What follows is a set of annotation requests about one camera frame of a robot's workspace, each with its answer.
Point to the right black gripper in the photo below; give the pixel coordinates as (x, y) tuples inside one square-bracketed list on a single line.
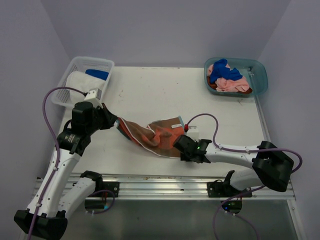
[(183, 157)]

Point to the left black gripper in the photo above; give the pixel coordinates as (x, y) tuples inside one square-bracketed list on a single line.
[(110, 118)]

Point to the orange brown patterned towel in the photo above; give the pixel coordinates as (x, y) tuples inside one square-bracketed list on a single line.
[(157, 137)]

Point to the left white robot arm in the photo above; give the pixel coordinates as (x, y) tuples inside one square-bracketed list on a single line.
[(48, 213)]

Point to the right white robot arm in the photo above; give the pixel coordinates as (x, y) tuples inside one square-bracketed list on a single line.
[(265, 165)]

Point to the white plastic mesh basket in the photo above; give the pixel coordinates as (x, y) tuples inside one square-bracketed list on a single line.
[(80, 63)]

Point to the white rolled towel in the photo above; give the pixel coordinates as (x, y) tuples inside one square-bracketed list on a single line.
[(82, 82)]

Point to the blue rolled towel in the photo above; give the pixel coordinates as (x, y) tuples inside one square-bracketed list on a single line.
[(100, 74)]

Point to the dark red towel in tub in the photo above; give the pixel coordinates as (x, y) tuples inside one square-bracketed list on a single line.
[(231, 88)]

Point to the teal plastic tub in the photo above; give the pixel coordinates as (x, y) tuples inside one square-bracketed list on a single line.
[(253, 70)]

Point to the pink crumpled towel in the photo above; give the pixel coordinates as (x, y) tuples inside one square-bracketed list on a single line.
[(243, 80)]

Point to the blue crumpled towel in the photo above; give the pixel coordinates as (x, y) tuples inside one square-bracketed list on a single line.
[(221, 69)]

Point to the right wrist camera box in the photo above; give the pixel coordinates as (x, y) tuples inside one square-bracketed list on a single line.
[(192, 132)]

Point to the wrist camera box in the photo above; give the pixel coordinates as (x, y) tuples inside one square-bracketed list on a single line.
[(93, 95), (192, 132)]

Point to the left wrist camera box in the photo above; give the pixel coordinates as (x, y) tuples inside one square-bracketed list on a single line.
[(93, 95)]

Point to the aluminium mounting rail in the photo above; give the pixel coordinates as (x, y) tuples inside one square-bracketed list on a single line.
[(139, 187)]

